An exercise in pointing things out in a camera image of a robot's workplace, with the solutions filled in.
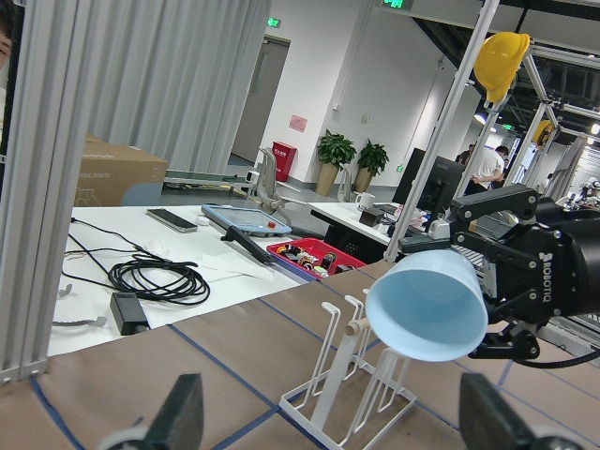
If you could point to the cardboard box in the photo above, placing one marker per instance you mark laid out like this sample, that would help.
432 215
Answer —
118 175

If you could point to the red parts tray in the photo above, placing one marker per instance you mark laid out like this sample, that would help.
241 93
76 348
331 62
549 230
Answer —
312 259

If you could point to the yellow hard hat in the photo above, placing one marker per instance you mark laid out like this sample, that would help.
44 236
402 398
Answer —
498 62

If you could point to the black smartphone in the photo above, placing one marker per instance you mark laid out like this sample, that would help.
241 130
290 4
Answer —
171 220

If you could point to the potted green plant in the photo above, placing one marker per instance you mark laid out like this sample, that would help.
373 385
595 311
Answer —
371 162
334 150

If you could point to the light blue plastic cup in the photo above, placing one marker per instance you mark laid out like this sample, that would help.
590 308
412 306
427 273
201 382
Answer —
429 307

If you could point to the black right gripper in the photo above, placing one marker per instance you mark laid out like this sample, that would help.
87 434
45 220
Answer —
546 266

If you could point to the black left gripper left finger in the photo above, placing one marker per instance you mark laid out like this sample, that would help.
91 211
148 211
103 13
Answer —
179 422

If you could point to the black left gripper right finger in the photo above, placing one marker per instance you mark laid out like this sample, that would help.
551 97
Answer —
486 421

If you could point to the black computer monitor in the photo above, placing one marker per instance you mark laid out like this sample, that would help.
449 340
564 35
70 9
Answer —
442 182

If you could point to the white wire cup rack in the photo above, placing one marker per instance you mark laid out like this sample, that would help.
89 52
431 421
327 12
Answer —
347 401

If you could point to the aluminium frame post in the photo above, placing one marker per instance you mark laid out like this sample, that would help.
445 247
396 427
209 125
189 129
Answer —
51 84

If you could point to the blue teach pendant tablet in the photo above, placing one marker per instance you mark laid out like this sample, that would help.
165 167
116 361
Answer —
250 221

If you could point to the black power adapter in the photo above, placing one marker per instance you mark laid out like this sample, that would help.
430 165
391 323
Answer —
128 313

